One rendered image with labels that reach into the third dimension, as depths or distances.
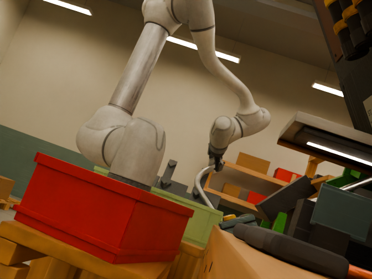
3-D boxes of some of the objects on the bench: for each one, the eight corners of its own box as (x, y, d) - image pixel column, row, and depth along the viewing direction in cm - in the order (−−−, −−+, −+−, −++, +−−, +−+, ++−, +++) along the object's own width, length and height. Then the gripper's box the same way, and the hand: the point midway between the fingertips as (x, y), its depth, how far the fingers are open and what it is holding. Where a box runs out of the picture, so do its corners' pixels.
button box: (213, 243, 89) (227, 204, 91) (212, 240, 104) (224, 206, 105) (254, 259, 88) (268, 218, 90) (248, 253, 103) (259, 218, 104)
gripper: (233, 158, 185) (227, 180, 205) (216, 129, 192) (211, 153, 213) (219, 164, 183) (214, 185, 203) (202, 134, 190) (199, 157, 211)
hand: (213, 165), depth 205 cm, fingers open, 4 cm apart
